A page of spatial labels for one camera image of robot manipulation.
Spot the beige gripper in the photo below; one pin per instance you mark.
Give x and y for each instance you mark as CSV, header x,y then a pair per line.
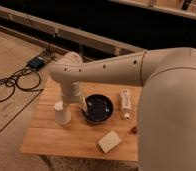
x,y
72,93

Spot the white ceramic cup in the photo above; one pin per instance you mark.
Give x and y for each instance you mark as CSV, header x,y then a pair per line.
x,y
62,113

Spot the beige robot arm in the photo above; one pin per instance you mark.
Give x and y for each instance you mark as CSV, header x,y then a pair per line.
x,y
166,117

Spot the black bowl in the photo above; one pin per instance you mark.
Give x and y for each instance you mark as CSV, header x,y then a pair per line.
x,y
99,108

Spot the black power adapter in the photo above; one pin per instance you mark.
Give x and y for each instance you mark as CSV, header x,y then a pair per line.
x,y
36,63

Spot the white tube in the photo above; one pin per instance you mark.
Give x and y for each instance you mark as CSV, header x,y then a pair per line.
x,y
126,106

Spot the beige sponge block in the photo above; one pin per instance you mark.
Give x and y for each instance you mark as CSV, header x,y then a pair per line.
x,y
109,141

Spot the wooden table board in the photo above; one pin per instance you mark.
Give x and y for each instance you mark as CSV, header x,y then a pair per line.
x,y
78,138

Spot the small red object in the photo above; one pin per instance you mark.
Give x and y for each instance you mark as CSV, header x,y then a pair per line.
x,y
134,130

